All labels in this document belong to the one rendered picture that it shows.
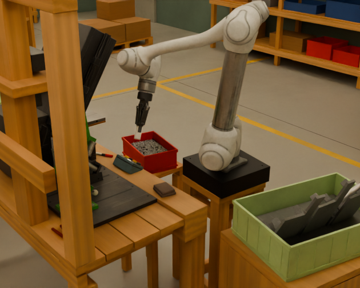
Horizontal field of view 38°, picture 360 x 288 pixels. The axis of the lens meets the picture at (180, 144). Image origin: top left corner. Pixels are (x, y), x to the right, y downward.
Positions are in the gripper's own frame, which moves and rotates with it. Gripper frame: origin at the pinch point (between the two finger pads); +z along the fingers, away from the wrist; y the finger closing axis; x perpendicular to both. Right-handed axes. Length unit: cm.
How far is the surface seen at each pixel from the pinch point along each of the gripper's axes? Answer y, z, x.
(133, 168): 9.0, 18.4, -4.3
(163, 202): -21.9, 30.4, -10.2
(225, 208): -18, 30, -47
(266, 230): -69, 31, -36
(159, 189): -16.2, 25.1, -9.5
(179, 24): 724, -243, -321
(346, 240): -81, 29, -68
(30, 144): -24, 14, 55
